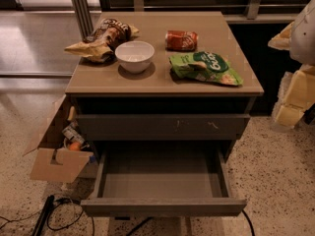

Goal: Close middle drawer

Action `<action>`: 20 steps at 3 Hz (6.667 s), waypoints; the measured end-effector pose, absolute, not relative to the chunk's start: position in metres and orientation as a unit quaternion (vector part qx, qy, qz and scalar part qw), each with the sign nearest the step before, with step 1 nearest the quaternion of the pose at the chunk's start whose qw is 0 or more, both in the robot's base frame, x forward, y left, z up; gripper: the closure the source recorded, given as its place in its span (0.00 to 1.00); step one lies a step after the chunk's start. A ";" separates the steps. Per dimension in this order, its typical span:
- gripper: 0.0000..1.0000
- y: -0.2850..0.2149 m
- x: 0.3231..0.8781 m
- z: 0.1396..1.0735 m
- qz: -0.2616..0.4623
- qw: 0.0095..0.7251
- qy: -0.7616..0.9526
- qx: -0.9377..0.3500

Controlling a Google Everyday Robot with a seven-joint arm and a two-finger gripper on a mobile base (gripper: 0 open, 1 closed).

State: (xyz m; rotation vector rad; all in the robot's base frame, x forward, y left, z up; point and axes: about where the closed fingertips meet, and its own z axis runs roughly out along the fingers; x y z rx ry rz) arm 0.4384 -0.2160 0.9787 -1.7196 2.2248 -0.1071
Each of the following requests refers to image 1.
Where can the orange soda can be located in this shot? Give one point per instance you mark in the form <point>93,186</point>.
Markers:
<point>181,40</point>

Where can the small orange fruit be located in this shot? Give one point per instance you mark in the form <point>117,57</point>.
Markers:
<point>75,146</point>

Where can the open cardboard box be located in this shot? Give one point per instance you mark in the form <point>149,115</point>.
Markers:
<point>54,162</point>

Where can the black stick on floor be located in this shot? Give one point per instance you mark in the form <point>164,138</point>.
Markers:
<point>43,216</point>

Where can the grey drawer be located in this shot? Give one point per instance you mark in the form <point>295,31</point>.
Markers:
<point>169,184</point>
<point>162,127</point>

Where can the grey top drawer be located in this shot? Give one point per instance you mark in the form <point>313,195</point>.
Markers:
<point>162,127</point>

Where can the metal window frame post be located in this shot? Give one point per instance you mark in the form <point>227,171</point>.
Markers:
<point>83,16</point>

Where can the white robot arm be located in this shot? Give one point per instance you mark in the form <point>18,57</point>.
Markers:
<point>302,50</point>

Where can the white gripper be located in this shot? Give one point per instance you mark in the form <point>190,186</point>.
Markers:
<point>304,38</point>

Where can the brown chip bag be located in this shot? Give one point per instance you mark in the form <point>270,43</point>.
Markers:
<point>99,47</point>

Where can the labelled can in box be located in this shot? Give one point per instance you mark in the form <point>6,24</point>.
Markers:
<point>72,135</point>

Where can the white ceramic bowl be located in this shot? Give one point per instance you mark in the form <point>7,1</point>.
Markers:
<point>135,56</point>

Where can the grey drawer cabinet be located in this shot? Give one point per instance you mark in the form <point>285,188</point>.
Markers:
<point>111,90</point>

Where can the green snack bag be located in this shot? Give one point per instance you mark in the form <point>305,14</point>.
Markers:
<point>205,67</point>

